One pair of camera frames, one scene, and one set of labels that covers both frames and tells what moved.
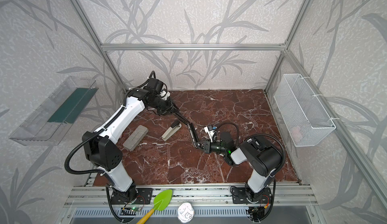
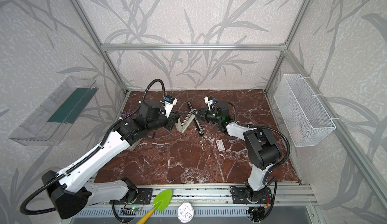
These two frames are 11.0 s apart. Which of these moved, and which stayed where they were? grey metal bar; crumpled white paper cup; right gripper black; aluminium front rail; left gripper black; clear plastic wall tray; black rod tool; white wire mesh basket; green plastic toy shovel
Moved: grey metal bar; right gripper black; black rod tool; left gripper black
Stayed: aluminium front rail; clear plastic wall tray; crumpled white paper cup; green plastic toy shovel; white wire mesh basket
